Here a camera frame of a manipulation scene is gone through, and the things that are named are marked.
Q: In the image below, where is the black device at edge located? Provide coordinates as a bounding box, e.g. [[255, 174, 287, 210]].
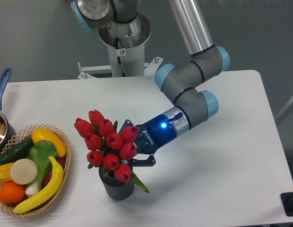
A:
[[280, 192, 293, 217]]

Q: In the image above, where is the dark green cucumber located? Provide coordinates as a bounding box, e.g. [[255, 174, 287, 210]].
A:
[[0, 137, 34, 166]]

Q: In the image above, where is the purple red vegetable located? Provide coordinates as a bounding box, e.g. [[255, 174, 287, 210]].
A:
[[43, 157, 66, 188]]

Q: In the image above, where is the orange fruit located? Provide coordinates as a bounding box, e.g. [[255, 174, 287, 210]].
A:
[[0, 181, 25, 204]]

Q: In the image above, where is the dark grey ribbed vase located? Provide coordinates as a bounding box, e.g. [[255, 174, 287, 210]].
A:
[[98, 166, 135, 201]]

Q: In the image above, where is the round beige disc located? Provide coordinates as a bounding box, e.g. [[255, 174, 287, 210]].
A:
[[10, 158, 38, 185]]

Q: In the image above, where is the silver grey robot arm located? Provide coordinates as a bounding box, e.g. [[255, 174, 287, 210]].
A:
[[70, 0, 230, 166]]

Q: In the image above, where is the red tulip bouquet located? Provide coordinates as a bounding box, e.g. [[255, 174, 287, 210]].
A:
[[74, 110, 149, 193]]

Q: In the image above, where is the woven wicker basket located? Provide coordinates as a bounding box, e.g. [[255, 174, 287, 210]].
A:
[[0, 124, 71, 218]]

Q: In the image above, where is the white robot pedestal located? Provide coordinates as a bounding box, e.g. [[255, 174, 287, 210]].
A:
[[78, 44, 163, 79]]

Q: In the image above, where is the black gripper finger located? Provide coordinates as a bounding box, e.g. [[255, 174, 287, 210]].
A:
[[119, 119, 133, 132], [130, 155, 156, 167]]

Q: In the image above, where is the green bok choy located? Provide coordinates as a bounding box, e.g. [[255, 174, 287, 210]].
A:
[[26, 140, 58, 197]]

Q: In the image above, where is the yellow bell pepper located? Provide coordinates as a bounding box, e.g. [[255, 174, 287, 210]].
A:
[[0, 163, 14, 185]]

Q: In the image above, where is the blue handled steel pot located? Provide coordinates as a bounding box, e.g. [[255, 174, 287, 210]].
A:
[[0, 68, 15, 154]]

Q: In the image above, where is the yellow banana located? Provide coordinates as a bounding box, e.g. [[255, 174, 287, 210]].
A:
[[13, 156, 64, 214]]

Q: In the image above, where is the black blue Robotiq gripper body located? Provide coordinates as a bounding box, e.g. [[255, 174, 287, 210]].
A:
[[134, 114, 177, 155]]

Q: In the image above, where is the yellow squash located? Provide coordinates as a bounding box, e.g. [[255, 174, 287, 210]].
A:
[[32, 128, 67, 158]]

